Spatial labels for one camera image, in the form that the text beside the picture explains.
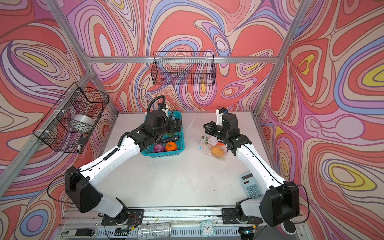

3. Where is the brown potato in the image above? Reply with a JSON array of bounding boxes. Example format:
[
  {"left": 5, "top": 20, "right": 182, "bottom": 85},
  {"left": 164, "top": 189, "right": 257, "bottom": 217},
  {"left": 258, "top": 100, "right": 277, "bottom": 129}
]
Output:
[{"left": 211, "top": 146, "right": 226, "bottom": 158}]

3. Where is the clear zip top bag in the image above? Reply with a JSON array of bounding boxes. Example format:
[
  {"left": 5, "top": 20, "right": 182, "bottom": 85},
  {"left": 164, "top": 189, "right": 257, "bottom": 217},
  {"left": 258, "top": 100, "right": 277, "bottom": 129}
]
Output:
[{"left": 186, "top": 113, "right": 235, "bottom": 161}]

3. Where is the teal plastic basket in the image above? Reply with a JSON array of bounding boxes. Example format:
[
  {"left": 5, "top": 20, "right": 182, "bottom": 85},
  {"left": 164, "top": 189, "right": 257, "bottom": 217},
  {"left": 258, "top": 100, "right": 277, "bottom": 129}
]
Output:
[{"left": 142, "top": 111, "right": 185, "bottom": 158}]

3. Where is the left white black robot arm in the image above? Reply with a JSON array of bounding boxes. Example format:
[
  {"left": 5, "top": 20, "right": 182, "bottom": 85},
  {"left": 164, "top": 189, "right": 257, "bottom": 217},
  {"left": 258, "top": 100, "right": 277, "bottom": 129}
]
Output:
[{"left": 65, "top": 107, "right": 183, "bottom": 225}]

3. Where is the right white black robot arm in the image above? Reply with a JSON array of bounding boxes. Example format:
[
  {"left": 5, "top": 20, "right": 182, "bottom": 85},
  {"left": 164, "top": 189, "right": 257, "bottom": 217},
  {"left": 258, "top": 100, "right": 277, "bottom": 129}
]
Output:
[{"left": 204, "top": 107, "right": 300, "bottom": 227}]

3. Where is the black eggplant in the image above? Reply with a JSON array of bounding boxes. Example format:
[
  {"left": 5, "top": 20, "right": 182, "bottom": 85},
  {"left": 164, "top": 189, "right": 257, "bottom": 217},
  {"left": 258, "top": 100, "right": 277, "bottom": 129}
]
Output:
[{"left": 157, "top": 135, "right": 180, "bottom": 144}]

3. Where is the purple red onion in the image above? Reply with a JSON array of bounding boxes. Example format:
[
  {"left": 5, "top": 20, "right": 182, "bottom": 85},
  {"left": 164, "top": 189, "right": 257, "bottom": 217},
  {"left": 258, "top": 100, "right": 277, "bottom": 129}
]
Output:
[{"left": 153, "top": 144, "right": 165, "bottom": 153}]

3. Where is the teal calculator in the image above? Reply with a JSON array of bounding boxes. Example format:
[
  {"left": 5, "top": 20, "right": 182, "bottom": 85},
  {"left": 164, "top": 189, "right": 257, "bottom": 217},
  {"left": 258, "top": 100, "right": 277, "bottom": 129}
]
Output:
[{"left": 240, "top": 172, "right": 264, "bottom": 200}]

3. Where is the small teal alarm clock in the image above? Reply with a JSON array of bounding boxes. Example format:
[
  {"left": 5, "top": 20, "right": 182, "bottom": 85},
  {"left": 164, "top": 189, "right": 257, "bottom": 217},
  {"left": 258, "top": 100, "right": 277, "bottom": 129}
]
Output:
[{"left": 200, "top": 220, "right": 216, "bottom": 238}]

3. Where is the silver drink can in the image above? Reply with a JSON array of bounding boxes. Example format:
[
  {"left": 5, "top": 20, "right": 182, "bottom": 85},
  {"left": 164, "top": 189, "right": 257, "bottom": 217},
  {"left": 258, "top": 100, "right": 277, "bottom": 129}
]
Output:
[{"left": 138, "top": 223, "right": 171, "bottom": 240}]

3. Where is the black power strip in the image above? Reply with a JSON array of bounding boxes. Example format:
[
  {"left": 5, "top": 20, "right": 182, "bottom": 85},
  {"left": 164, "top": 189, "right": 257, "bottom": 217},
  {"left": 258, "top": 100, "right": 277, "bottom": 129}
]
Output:
[{"left": 60, "top": 228, "right": 97, "bottom": 239}]

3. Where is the back black wire basket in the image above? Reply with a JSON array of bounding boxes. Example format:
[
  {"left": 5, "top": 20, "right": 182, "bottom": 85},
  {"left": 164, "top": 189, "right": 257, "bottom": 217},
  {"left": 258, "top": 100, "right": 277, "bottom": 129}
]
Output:
[{"left": 151, "top": 51, "right": 217, "bottom": 86}]

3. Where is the black wire basket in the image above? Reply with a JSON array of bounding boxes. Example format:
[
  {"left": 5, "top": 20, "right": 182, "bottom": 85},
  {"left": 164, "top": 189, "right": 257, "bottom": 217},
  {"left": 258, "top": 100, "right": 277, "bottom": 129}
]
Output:
[
  {"left": 33, "top": 83, "right": 110, "bottom": 154},
  {"left": 151, "top": 51, "right": 217, "bottom": 86}
]

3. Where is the left black wire basket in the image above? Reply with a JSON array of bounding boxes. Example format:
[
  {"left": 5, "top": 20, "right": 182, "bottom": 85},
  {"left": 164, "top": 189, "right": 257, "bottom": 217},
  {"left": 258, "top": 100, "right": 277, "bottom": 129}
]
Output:
[{"left": 33, "top": 83, "right": 110, "bottom": 154}]

